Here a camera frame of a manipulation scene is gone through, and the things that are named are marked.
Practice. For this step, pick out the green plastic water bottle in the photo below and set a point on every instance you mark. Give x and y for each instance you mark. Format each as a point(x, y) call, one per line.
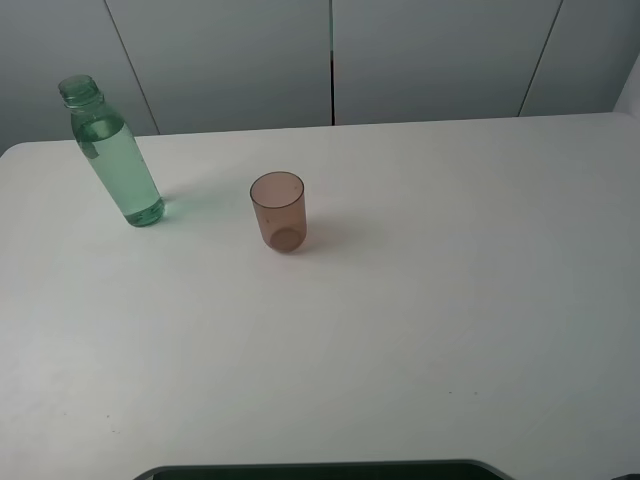
point(108, 144)

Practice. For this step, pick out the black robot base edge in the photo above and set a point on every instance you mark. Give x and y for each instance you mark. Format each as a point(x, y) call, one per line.
point(424, 469)

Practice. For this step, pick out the pink translucent plastic cup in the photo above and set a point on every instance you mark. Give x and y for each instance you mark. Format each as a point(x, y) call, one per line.
point(278, 200)

